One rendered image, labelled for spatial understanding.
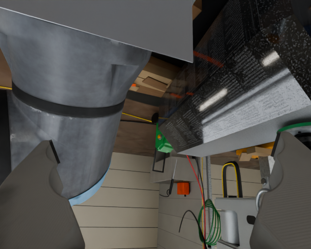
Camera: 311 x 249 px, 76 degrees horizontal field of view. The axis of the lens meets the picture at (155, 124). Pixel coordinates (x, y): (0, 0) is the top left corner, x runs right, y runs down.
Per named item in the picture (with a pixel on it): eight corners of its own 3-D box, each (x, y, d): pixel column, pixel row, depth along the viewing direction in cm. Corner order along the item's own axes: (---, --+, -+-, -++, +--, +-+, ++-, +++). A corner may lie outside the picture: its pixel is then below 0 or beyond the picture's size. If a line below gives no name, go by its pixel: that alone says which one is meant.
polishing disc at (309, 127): (302, 138, 107) (303, 145, 106) (266, 134, 104) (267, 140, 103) (346, 124, 87) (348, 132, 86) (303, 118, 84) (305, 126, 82)
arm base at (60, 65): (33, 0, 32) (32, 62, 36) (-76, -18, 15) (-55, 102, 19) (148, 37, 36) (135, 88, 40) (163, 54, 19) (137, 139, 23)
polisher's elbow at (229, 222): (254, 211, 140) (257, 243, 133) (231, 209, 155) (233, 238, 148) (237, 211, 130) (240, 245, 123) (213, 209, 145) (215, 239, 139)
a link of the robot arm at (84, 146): (103, 79, 39) (91, 150, 47) (-8, 67, 29) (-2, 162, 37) (142, 117, 29) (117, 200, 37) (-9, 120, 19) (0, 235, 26)
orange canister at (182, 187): (191, 181, 437) (191, 196, 425) (181, 182, 481) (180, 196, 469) (182, 180, 430) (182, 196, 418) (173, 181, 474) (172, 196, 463)
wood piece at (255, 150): (272, 149, 176) (273, 154, 175) (263, 151, 185) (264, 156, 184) (254, 146, 171) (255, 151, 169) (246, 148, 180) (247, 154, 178)
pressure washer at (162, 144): (167, 120, 334) (165, 173, 304) (151, 114, 313) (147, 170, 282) (182, 114, 310) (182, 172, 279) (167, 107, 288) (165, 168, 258)
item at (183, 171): (197, 141, 441) (198, 181, 411) (172, 152, 556) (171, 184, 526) (171, 137, 422) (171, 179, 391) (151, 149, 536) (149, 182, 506)
